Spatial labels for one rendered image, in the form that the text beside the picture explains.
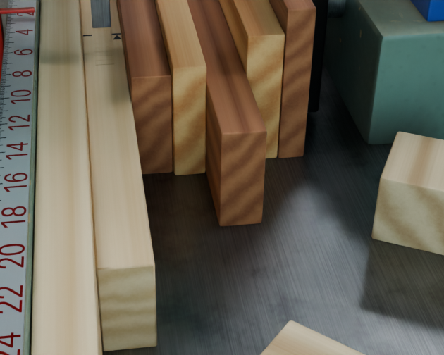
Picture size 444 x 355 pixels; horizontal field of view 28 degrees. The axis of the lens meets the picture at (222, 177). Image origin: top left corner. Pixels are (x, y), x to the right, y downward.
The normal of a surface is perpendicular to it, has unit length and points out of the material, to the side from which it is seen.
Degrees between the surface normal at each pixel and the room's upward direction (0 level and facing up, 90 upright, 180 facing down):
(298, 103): 90
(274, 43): 90
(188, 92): 90
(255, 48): 90
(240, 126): 0
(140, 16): 0
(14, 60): 0
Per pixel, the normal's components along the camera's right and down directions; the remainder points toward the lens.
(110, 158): 0.02, -0.82
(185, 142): 0.15, 0.57
